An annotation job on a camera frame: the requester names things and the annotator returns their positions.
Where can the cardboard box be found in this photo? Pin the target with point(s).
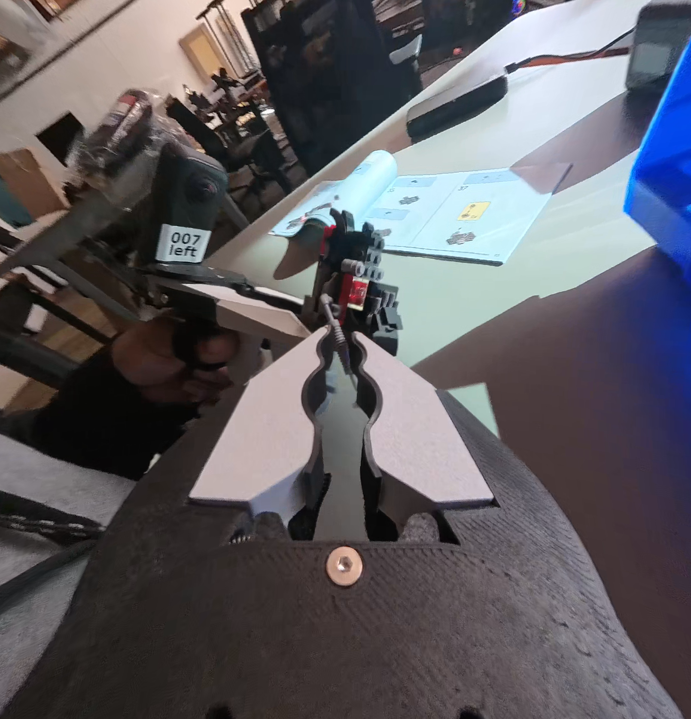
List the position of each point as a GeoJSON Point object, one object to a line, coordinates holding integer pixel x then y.
{"type": "Point", "coordinates": [25, 185]}

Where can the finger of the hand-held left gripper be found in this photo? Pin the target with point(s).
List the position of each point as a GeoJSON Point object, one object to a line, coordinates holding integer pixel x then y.
{"type": "Point", "coordinates": [255, 317]}
{"type": "Point", "coordinates": [278, 297]}

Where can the grey table with metal legs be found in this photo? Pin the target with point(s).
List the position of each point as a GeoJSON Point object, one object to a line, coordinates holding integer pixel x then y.
{"type": "Point", "coordinates": [53, 241]}

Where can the plastic-wrapped black bundle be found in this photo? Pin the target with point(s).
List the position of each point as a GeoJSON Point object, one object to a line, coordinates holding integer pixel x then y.
{"type": "Point", "coordinates": [132, 135]}

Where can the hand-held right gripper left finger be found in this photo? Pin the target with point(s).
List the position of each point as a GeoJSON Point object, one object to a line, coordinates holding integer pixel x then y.
{"type": "Point", "coordinates": [255, 444]}

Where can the person's left hand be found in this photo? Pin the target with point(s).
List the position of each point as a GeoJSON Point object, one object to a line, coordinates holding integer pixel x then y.
{"type": "Point", "coordinates": [154, 365]}

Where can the toy brick truck model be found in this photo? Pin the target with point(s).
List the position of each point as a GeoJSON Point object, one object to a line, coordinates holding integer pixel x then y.
{"type": "Point", "coordinates": [362, 292]}

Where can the black power bank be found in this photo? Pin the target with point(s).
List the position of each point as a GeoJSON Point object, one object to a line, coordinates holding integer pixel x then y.
{"type": "Point", "coordinates": [458, 106]}

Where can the grey toy exhaust pipe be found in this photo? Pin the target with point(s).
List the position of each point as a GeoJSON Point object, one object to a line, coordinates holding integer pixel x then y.
{"type": "Point", "coordinates": [339, 342]}

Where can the blue plastic bin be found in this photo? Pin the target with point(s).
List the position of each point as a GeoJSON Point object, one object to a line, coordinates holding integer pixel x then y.
{"type": "Point", "coordinates": [671, 185]}

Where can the person's left forearm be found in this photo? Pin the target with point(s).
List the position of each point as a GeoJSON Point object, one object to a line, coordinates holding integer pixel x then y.
{"type": "Point", "coordinates": [98, 421]}

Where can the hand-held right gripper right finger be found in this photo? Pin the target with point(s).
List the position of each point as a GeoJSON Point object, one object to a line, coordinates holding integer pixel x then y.
{"type": "Point", "coordinates": [429, 444]}

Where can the black wall screen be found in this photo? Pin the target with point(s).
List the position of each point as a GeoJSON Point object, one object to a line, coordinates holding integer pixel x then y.
{"type": "Point", "coordinates": [62, 137]}

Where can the black swivel chair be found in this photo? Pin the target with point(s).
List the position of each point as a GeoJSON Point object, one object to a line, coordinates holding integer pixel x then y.
{"type": "Point", "coordinates": [233, 140]}

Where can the black mesh office chair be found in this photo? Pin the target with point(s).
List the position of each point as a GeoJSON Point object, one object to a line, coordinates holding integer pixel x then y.
{"type": "Point", "coordinates": [334, 73]}

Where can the light blue instruction booklet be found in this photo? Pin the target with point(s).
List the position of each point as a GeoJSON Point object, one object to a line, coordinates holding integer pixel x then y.
{"type": "Point", "coordinates": [463, 219]}

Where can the black cube charger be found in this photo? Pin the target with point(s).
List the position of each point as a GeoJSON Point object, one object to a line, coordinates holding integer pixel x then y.
{"type": "Point", "coordinates": [660, 45]}

